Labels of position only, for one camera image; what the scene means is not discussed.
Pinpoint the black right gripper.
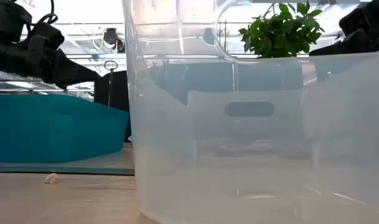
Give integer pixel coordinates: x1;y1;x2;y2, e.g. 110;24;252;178
309;0;379;57

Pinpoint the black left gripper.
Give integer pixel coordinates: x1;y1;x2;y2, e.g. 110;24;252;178
26;22;102;90

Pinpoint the teal plastic bin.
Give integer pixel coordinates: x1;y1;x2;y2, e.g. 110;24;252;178
0;93;130;164

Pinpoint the black panel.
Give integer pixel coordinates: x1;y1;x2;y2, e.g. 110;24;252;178
93;70;130;113

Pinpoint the black hanging device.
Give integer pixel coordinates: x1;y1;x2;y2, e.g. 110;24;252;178
102;27;125;53

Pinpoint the green leafy plant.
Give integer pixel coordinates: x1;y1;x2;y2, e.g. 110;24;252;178
238;1;325;59

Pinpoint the small beige crumb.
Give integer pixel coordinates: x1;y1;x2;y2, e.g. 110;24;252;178
43;172;60;185

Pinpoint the large clear plastic container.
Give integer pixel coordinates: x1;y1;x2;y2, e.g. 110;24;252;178
122;0;379;224

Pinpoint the metal rod with ring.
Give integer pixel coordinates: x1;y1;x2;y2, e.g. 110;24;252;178
103;60;119;107

